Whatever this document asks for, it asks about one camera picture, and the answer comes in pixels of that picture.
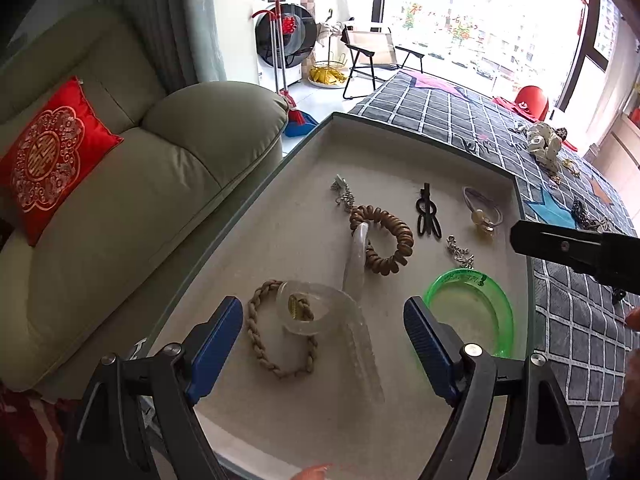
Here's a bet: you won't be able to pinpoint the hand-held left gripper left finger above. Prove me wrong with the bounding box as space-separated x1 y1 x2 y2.
62 296 244 480

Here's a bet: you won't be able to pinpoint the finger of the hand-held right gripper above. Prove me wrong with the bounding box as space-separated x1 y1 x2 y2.
510 219 640 297

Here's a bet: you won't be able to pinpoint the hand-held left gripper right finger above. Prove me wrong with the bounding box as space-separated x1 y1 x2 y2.
403 296 586 480

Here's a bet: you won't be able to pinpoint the hair tie with amber bead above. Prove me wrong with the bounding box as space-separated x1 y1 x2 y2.
462 186 503 242

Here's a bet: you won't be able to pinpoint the silver dangle earring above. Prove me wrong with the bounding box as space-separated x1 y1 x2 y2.
330 174 357 213
445 235 475 270

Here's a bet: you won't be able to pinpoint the wooden bead bracelet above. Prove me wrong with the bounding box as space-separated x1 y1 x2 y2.
349 203 415 277

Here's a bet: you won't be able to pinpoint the clear plastic hair claw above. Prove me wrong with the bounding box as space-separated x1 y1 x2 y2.
276 222 386 403

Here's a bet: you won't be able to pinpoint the black hair clip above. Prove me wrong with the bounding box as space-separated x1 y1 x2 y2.
415 182 443 238

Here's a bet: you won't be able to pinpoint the grey jewelry box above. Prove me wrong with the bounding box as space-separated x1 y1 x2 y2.
145 112 538 480

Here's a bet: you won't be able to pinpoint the person's right hand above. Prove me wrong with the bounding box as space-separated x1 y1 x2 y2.
612 305 640 467

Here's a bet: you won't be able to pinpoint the person's left hand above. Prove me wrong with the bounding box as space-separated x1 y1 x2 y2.
289 464 333 480

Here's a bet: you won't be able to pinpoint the black beaded hair clips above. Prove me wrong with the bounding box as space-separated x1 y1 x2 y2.
571 197 593 228

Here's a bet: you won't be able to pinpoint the grey checked star blanket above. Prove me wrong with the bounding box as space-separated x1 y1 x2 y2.
347 70 640 480

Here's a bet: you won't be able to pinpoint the green plastic bangle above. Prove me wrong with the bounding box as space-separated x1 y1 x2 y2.
424 268 515 359

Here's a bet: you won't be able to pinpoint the cream polka-dot scrunchie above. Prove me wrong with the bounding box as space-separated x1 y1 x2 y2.
525 121 563 171

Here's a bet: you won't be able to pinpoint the beige sofa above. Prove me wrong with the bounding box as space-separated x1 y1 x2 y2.
0 2 291 393

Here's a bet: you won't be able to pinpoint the red plastic chair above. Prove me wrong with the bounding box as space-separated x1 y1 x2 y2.
515 85 550 122

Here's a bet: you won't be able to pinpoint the blue dustpan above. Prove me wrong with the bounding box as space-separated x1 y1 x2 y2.
285 110 318 137

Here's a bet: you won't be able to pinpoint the red embroidered cushion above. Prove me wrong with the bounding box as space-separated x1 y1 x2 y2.
0 76 125 247

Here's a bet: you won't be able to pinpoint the black folding chair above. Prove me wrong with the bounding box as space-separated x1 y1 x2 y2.
341 24 425 101

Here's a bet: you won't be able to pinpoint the white washing machine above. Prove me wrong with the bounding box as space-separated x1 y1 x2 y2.
251 0 318 93

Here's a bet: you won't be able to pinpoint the grey curtain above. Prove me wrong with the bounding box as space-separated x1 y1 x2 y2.
95 0 221 96

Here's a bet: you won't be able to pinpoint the brown braided hair tie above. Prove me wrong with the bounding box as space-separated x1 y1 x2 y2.
245 280 319 380

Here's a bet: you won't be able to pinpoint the yellow wire basket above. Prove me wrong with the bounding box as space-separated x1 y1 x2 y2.
307 55 348 88

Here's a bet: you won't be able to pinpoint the red handled broom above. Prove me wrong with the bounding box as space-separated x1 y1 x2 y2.
251 0 306 126

